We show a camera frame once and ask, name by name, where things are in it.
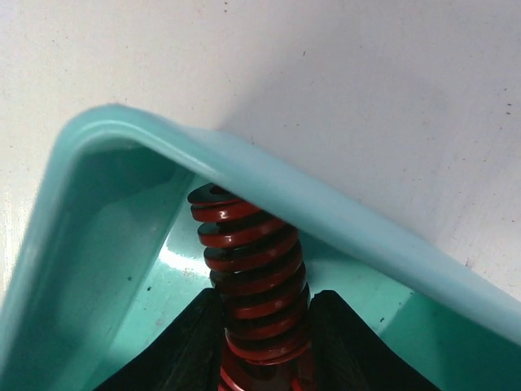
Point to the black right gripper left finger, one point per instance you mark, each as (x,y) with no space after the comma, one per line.
(185,356)

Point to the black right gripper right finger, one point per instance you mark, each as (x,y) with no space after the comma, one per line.
(349,355)

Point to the red large spring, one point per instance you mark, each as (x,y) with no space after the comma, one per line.
(256,264)

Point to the teal plastic bin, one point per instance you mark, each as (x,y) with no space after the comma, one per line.
(112,256)

